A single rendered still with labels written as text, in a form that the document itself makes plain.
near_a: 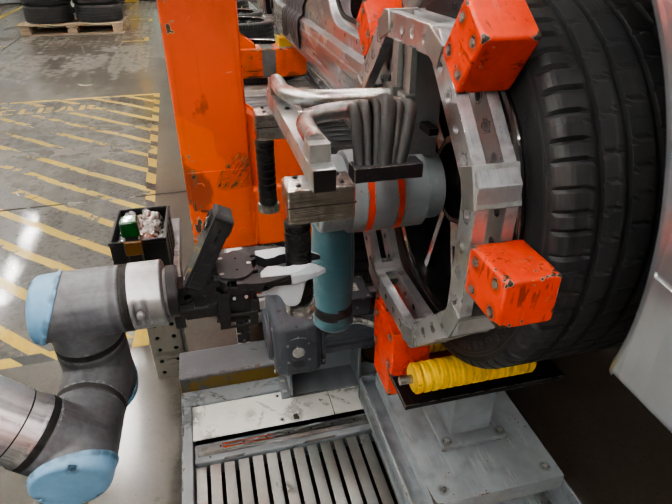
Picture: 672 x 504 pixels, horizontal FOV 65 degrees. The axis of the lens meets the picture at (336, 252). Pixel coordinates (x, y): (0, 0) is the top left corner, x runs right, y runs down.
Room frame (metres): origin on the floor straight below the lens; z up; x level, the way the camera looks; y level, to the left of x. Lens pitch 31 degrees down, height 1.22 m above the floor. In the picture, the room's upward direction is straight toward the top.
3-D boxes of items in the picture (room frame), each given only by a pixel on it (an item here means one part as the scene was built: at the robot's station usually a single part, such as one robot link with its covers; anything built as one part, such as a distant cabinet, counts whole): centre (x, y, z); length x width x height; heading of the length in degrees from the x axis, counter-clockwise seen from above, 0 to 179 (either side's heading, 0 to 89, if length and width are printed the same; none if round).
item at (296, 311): (0.63, 0.05, 0.83); 0.04 x 0.04 x 0.16
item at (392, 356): (0.86, -0.17, 0.48); 0.16 x 0.12 x 0.17; 104
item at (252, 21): (5.79, 0.96, 0.39); 0.66 x 0.66 x 0.24
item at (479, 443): (0.89, -0.30, 0.32); 0.40 x 0.30 x 0.28; 14
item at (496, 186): (0.85, -0.13, 0.85); 0.54 x 0.07 x 0.54; 14
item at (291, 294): (0.60, 0.06, 0.81); 0.09 x 0.03 x 0.06; 96
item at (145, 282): (0.58, 0.25, 0.81); 0.10 x 0.05 x 0.09; 14
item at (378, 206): (0.84, -0.07, 0.85); 0.21 x 0.14 x 0.14; 104
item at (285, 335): (1.14, -0.02, 0.26); 0.42 x 0.18 x 0.35; 104
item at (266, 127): (0.97, 0.11, 0.93); 0.09 x 0.05 x 0.05; 104
